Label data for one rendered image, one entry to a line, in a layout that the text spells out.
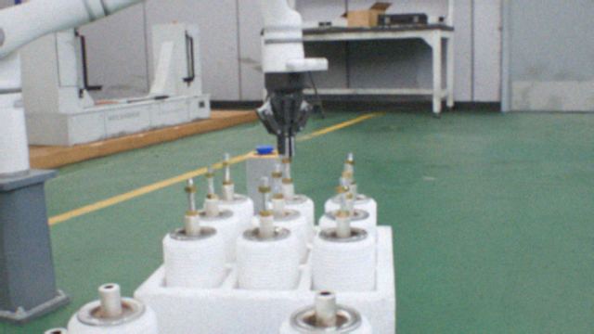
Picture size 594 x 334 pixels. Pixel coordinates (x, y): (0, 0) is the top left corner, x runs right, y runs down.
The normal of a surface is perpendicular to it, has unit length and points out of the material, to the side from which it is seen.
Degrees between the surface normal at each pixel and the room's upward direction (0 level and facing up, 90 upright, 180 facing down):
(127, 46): 90
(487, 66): 90
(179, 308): 90
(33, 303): 90
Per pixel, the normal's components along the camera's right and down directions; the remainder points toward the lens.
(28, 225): 0.91, 0.04
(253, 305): -0.13, 0.18
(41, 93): -0.40, 0.17
